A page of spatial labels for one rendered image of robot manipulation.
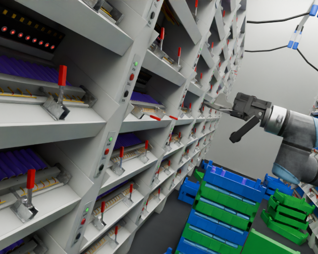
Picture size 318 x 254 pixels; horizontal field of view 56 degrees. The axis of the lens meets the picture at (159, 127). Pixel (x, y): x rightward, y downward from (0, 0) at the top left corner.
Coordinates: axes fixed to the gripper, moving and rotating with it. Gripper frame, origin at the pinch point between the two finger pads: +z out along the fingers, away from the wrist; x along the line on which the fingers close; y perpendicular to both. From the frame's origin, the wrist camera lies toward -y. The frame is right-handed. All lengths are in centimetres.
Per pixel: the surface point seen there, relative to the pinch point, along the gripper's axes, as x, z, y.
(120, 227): -25, 23, -67
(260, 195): -49, -33, -34
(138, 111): 15.4, 18.0, -8.3
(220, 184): -48, -14, -36
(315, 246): -167, -104, -84
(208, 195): -47, -10, -43
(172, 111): -30.0, 17.3, -7.2
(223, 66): -170, 16, 37
